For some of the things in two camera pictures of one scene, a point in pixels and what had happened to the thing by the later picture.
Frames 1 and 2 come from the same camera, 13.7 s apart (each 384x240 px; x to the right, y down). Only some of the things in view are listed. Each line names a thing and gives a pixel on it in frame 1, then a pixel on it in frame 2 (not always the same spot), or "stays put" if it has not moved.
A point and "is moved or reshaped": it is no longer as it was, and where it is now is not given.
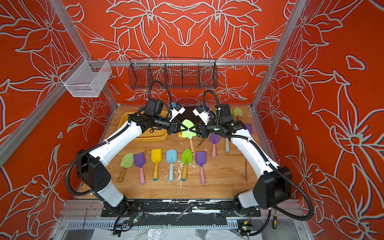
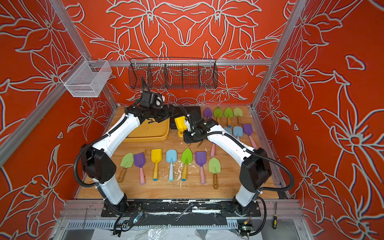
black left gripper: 174,128 → 167,114
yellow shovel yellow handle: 156,157 stays put
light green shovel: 188,123 is moved or reshaped
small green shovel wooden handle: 186,158 stays put
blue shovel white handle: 171,157 stays put
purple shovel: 139,160 stays put
